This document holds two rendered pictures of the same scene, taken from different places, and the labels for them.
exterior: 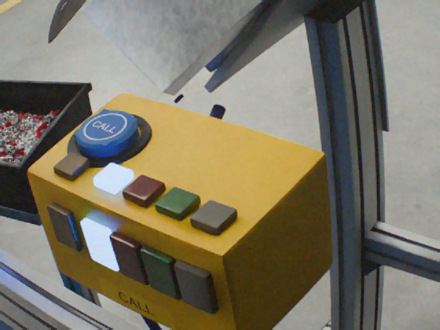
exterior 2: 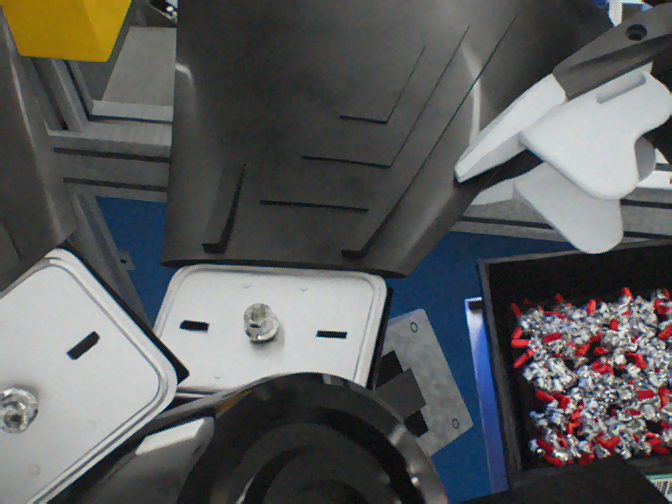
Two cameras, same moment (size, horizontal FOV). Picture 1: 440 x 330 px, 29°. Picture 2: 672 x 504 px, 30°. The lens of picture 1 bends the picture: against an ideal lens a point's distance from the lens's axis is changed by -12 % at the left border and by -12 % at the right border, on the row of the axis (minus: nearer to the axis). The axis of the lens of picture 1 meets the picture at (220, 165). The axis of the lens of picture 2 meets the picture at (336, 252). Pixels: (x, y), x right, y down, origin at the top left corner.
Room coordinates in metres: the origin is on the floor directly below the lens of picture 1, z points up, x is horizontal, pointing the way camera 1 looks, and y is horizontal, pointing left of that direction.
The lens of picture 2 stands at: (1.16, -0.07, 1.60)
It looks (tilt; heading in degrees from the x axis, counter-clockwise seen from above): 55 degrees down; 157
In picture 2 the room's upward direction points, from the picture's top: 11 degrees counter-clockwise
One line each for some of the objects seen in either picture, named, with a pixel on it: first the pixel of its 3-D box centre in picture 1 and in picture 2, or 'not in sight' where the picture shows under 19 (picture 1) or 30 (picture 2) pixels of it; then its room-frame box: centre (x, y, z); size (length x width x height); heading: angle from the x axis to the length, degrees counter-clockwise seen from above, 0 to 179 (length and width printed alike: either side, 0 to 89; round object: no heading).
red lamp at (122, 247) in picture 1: (130, 258); not in sight; (0.40, 0.06, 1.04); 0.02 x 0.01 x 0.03; 47
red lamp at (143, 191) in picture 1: (144, 190); not in sight; (0.42, 0.04, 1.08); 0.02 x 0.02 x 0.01; 47
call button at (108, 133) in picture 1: (107, 136); not in sight; (0.48, 0.06, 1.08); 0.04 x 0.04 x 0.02
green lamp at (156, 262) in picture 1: (162, 273); not in sight; (0.39, 0.04, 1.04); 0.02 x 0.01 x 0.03; 47
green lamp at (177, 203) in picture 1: (177, 203); not in sight; (0.40, 0.03, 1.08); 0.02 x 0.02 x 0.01; 47
